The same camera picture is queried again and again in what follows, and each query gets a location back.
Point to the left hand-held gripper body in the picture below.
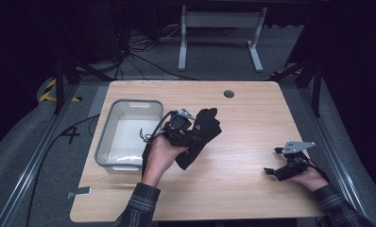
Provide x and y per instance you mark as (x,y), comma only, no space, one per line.
(178,129)

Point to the black metal stand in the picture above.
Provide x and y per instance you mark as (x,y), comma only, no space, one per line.
(59,85)
(316,88)

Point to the yellow black hazard tape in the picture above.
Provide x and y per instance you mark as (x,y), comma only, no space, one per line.
(47,91)

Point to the small metal clip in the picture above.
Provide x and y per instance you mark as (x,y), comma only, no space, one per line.
(81,191)

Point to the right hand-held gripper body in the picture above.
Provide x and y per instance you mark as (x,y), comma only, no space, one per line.
(291,168)

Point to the person's left hand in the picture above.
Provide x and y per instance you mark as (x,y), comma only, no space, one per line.
(161,157)

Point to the person's right hand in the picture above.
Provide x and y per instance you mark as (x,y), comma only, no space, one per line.
(312,179)

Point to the white metal desk frame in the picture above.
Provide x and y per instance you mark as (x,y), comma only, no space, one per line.
(219,20)

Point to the grey plastic bin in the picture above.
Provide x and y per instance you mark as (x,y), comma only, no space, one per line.
(126,135)

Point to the round grey table grommet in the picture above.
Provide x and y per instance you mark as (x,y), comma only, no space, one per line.
(229,94)

